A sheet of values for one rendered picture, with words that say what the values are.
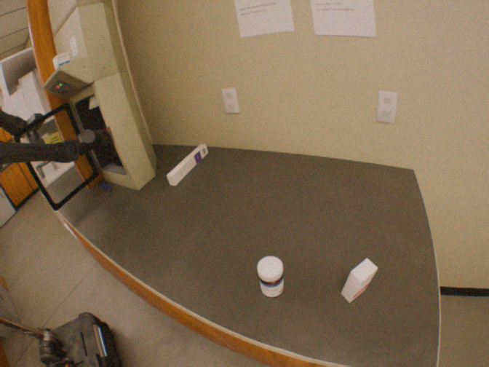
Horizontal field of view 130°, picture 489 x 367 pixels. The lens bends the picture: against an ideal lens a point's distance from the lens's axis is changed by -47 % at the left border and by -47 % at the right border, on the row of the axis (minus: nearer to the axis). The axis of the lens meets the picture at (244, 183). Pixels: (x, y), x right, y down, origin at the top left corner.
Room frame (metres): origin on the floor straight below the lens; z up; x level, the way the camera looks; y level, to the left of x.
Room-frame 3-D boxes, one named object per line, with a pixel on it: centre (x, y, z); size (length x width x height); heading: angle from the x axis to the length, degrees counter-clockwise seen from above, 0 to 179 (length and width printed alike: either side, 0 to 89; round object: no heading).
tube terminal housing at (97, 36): (0.90, 0.51, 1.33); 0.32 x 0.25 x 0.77; 58
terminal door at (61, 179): (0.72, 0.79, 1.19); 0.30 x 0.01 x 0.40; 150
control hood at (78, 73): (0.74, 0.61, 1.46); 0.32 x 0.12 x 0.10; 58
